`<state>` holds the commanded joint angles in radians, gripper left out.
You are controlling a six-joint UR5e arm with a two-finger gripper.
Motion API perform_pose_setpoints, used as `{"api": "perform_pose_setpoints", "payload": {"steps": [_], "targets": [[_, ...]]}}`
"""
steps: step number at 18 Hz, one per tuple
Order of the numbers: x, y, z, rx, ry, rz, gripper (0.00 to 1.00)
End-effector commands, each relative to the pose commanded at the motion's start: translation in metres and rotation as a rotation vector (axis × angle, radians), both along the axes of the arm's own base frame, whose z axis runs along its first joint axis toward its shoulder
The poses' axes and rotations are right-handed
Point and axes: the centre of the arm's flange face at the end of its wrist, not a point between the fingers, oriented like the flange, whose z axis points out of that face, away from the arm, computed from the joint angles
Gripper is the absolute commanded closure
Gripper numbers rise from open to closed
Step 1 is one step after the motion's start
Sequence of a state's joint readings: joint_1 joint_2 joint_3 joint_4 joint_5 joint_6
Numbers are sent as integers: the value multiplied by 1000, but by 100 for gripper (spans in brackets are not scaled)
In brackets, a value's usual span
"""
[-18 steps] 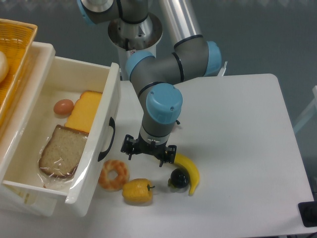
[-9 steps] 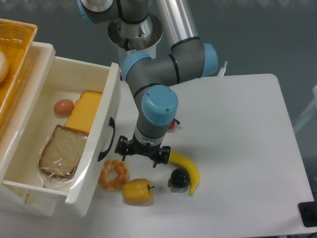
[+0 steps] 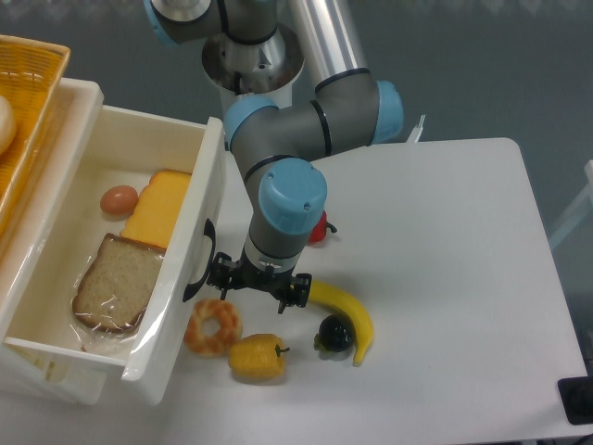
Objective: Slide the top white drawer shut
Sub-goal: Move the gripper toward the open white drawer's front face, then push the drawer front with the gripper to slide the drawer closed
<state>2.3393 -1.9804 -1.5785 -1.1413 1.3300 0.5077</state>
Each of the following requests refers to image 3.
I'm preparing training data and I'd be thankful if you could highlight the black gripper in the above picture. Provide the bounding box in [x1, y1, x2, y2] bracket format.
[207, 252, 312, 314]

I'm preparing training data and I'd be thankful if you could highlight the white drawer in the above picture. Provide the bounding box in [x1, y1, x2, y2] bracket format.
[1, 107, 225, 405]

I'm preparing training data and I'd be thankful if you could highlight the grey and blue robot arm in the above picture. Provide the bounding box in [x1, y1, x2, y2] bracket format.
[145, 1, 404, 308]

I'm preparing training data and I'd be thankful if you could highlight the white drawer cabinet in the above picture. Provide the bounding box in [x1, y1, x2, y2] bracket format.
[1, 79, 107, 404]

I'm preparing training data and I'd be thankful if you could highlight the glazed donut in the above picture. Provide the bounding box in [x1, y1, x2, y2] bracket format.
[183, 299, 243, 358]

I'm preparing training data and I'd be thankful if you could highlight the yellow banana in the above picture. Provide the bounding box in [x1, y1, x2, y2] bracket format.
[309, 280, 374, 366]

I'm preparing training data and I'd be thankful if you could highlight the yellow bell pepper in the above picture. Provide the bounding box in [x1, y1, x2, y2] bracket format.
[228, 334, 290, 380]

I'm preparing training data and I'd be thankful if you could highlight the red bell pepper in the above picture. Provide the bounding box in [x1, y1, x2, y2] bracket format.
[308, 211, 337, 245]

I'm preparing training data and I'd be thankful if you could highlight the dark mangosteen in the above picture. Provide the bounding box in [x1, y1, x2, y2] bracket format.
[313, 314, 355, 360]

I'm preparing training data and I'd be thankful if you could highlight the orange cake slice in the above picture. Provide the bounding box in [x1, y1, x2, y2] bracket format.
[120, 170, 191, 249]

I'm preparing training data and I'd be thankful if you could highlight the brown bread slice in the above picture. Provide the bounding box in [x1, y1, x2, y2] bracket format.
[71, 234, 166, 334]

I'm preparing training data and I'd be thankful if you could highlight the brown egg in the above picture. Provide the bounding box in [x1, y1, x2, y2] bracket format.
[100, 185, 139, 216]

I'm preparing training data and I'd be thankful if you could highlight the pale bread roll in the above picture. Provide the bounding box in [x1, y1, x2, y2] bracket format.
[0, 95, 17, 155]

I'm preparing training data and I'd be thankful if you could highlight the orange woven basket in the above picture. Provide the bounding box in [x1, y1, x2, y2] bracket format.
[1, 35, 70, 231]

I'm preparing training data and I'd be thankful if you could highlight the black device at edge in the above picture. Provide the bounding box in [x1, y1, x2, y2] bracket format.
[557, 376, 593, 426]

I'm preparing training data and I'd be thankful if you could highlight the white table bracket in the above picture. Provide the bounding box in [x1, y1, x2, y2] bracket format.
[407, 114, 426, 144]

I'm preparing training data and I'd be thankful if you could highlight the white frame at right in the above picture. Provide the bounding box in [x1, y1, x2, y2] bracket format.
[548, 160, 592, 251]

